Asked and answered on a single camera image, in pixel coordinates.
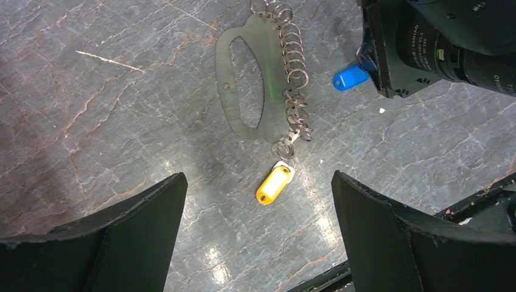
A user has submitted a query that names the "blue key tag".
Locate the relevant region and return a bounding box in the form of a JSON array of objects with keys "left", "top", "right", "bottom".
[{"left": 332, "top": 64, "right": 369, "bottom": 91}]

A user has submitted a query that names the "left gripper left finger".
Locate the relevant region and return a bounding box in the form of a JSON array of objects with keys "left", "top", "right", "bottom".
[{"left": 1, "top": 173, "right": 188, "bottom": 291}]

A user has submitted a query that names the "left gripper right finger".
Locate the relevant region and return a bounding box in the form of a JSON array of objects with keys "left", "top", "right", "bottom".
[{"left": 331, "top": 170, "right": 516, "bottom": 292}]

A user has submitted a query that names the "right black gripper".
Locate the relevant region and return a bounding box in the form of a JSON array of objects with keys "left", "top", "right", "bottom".
[{"left": 357, "top": 1, "right": 515, "bottom": 98}]

